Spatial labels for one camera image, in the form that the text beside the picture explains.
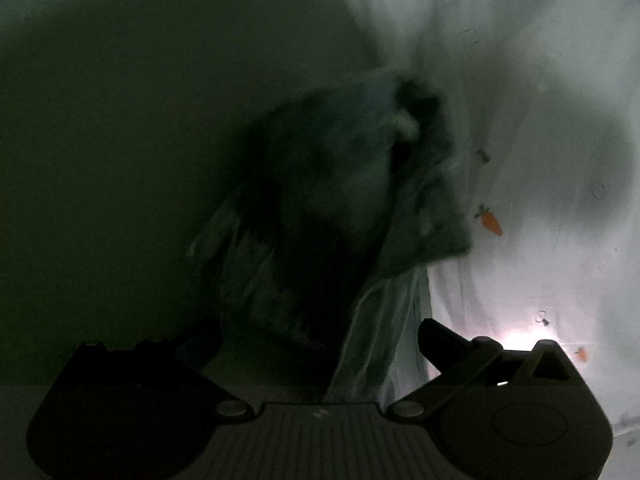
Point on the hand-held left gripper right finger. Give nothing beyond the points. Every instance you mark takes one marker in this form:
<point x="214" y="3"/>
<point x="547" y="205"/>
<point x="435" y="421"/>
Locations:
<point x="434" y="342"/>

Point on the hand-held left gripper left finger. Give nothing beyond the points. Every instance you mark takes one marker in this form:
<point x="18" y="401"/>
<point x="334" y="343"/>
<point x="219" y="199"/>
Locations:
<point x="197" y="349"/>

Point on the white carrot printed sheet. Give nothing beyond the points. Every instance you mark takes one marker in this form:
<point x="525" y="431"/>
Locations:
<point x="540" y="135"/>

